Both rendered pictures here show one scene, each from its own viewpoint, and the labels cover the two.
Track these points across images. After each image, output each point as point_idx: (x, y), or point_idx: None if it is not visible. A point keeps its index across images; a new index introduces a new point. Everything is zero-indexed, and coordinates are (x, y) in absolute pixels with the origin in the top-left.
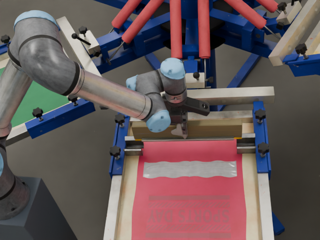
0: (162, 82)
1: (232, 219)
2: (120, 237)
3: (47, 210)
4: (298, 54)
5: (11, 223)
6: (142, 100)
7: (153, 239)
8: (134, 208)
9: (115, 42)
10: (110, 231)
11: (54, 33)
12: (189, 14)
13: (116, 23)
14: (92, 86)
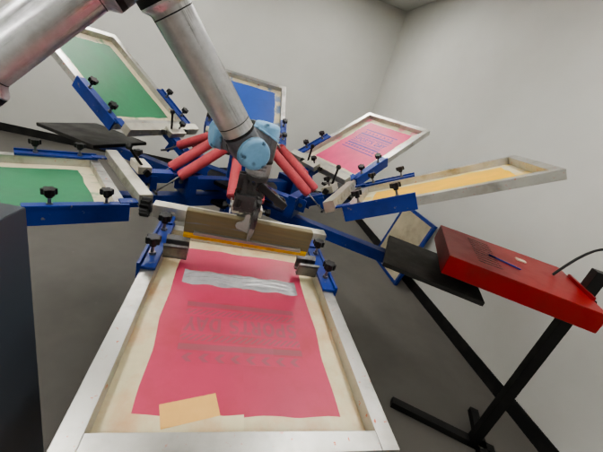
0: None
1: (301, 336)
2: (134, 345)
3: (9, 274)
4: (354, 195)
5: None
6: (245, 109)
7: (189, 352)
8: (163, 311)
9: (168, 177)
10: (120, 330)
11: None
12: None
13: (173, 163)
14: (197, 23)
